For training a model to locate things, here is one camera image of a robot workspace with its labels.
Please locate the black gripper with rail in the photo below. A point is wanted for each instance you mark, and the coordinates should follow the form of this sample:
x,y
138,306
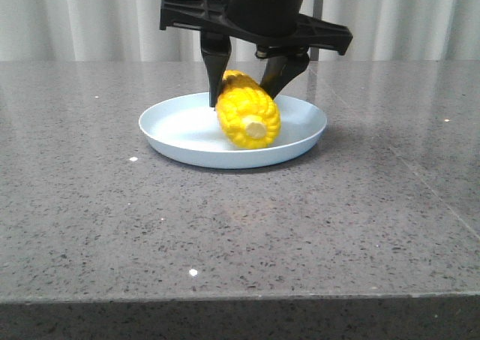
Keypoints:
x,y
273,25

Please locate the yellow corn cob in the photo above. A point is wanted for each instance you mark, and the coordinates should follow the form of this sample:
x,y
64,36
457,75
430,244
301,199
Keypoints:
x,y
247,115

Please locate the light blue plate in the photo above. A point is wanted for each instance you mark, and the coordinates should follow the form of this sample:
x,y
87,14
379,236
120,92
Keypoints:
x,y
186,129

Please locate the white curtain right panel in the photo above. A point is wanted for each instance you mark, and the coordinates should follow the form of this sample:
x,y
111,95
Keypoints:
x,y
385,30

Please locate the white curtain panel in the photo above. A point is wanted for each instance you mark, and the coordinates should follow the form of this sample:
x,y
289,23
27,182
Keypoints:
x,y
91,30
385,30

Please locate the white curtain left panel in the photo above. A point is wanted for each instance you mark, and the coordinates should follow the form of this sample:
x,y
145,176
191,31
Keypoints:
x,y
91,30

